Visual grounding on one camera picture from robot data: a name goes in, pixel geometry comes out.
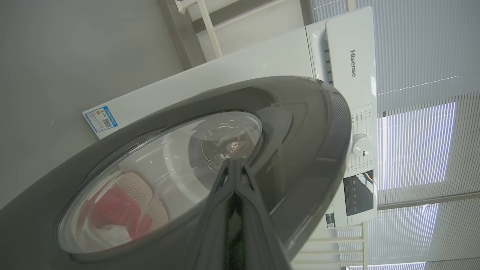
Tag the black washer display panel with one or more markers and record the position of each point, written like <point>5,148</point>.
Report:
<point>358,193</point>

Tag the grey window blinds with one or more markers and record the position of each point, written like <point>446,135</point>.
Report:
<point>420,45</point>

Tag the white Hisense detergent drawer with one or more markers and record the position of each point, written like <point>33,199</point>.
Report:
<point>352,37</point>

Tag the blue energy label sticker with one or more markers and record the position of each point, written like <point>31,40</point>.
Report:
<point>100,119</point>

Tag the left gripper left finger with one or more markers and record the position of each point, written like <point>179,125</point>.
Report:
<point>213,225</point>

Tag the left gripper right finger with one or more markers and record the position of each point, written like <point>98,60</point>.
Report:
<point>258,232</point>

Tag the white washer control knob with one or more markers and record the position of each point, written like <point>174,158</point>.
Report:
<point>362,145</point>

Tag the dark round washing machine door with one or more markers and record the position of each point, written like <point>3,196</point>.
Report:
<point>300,112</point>

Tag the red garment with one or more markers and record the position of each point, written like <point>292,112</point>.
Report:
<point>112,210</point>

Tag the white garment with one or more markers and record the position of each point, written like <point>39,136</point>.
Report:
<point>116,234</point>

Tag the white front-load washing machine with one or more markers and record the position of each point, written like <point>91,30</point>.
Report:
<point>243,63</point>

